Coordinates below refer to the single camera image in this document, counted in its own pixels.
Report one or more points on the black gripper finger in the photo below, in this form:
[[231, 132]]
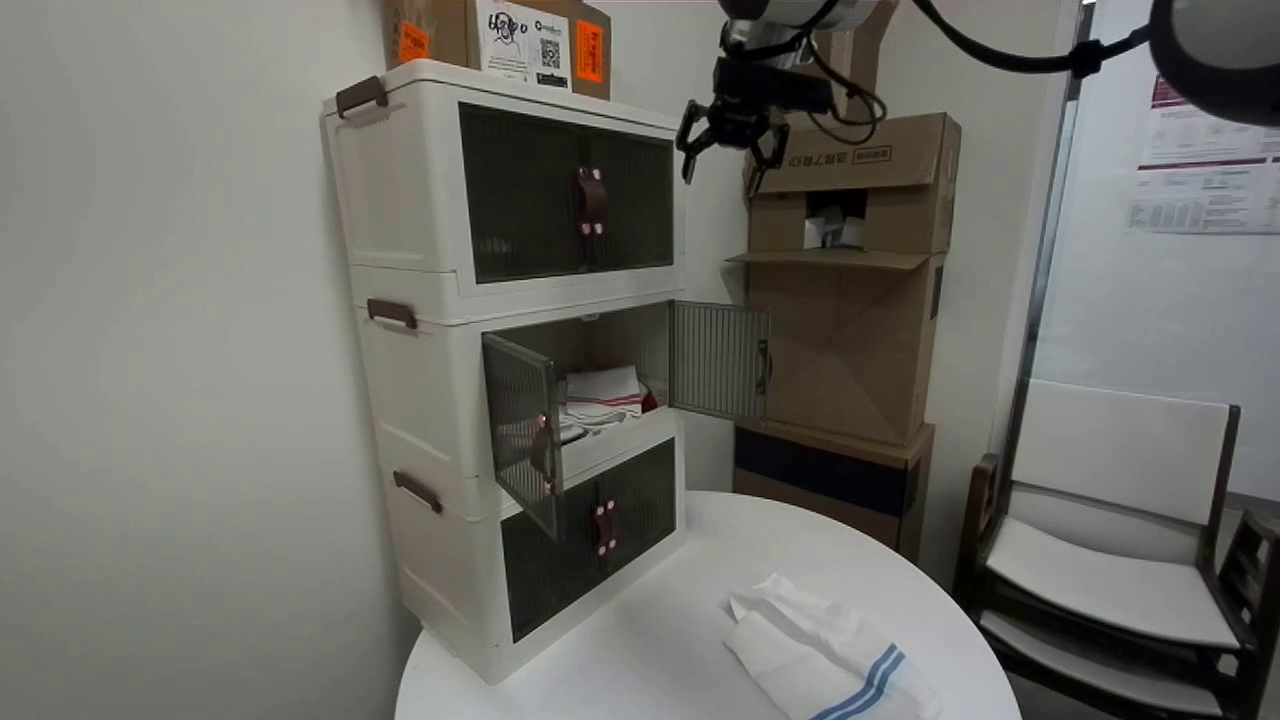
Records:
[[689, 145], [771, 150]]

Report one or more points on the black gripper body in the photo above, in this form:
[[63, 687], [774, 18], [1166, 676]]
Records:
[[741, 105]]

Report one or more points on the smoked transparent cabinet door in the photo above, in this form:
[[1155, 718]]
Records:
[[522, 424], [522, 193], [720, 360], [544, 572], [641, 504], [636, 201]]

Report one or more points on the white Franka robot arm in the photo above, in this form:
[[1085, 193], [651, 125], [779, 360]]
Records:
[[1227, 52]]

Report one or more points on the orange box on cabinet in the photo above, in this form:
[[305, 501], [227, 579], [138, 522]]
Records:
[[506, 42]]

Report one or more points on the red item inside cabinet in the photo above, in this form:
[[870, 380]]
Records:
[[651, 396]]

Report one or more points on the white item inside cabinet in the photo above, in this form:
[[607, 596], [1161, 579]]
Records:
[[600, 396]]

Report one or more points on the white three-tier storage cabinet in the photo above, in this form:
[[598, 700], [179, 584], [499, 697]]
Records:
[[402, 401]]

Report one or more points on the small plain cardboard box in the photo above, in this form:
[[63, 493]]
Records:
[[867, 65]]

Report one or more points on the large plain cardboard box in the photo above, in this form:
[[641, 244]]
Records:
[[842, 360]]

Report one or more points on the thin metal pole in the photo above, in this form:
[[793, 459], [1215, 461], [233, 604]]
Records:
[[1045, 254]]

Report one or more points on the cardboard box with dark band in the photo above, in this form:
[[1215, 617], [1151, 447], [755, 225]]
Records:
[[824, 483]]

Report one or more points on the white cloth with blue stripes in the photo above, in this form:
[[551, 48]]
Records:
[[812, 653]]

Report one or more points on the black chair with white cushions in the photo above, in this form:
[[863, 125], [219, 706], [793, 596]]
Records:
[[1122, 534]]

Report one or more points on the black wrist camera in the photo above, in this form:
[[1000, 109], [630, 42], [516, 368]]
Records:
[[808, 90]]

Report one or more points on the white wall poster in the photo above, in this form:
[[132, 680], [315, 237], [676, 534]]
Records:
[[1202, 174]]

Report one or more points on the dark chair frame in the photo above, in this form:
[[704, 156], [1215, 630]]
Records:
[[1255, 601]]

